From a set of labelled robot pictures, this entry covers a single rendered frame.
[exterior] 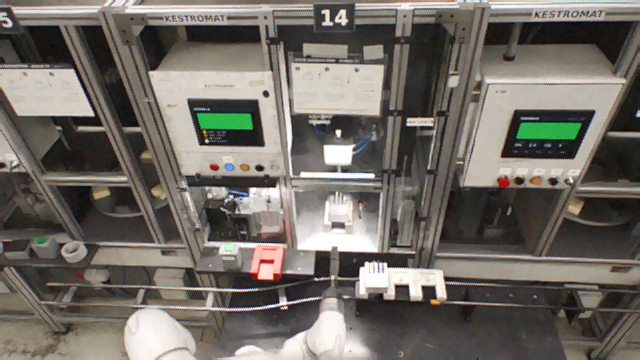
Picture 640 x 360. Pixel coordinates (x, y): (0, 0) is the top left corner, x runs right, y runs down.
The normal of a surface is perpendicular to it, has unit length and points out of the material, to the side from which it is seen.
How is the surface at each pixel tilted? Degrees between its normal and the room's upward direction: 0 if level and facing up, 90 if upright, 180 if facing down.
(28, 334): 0
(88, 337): 0
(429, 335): 0
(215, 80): 90
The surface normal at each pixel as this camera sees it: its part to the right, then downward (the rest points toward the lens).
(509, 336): -0.04, -0.73
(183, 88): -0.07, 0.68
